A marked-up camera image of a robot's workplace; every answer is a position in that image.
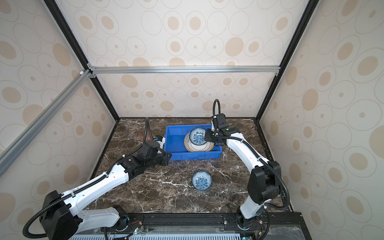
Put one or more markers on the left diagonal aluminium frame bar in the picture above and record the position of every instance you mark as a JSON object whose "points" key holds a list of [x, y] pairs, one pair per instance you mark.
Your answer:
{"points": [[26, 137]]}

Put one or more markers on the dotted yellow rim plate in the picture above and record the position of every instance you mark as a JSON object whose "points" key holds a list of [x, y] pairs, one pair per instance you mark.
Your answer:
{"points": [[207, 147]]}

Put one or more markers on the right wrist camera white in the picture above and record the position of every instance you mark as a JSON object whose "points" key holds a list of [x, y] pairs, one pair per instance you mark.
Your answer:
{"points": [[214, 124]]}

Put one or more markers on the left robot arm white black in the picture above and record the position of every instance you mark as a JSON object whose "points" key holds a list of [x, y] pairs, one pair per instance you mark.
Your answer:
{"points": [[64, 215]]}

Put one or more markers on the pink transparent cup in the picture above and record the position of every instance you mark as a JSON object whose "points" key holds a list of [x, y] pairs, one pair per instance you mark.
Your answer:
{"points": [[143, 134]]}

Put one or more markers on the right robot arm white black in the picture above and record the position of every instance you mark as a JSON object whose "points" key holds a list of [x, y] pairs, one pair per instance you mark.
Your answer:
{"points": [[266, 187]]}

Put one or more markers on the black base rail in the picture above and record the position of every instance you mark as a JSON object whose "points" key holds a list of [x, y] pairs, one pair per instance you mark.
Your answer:
{"points": [[203, 226]]}

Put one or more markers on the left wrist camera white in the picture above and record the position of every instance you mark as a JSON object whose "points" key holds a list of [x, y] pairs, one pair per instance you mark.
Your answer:
{"points": [[161, 140]]}

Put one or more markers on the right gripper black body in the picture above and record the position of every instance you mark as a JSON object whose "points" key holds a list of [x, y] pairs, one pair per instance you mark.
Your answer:
{"points": [[211, 135]]}

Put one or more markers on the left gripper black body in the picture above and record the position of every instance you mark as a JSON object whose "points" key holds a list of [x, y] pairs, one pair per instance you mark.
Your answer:
{"points": [[161, 159]]}

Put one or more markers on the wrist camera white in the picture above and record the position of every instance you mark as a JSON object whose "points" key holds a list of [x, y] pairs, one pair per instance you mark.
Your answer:
{"points": [[214, 124], [161, 140]]}

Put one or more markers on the blue plastic bin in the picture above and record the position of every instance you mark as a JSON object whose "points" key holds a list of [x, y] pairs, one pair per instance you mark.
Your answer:
{"points": [[175, 144]]}

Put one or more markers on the blue floral ceramic bowl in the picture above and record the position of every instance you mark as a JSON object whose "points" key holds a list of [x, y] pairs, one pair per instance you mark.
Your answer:
{"points": [[197, 136]]}

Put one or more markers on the horizontal aluminium frame bar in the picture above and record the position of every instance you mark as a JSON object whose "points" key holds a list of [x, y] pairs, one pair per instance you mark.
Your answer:
{"points": [[185, 70]]}

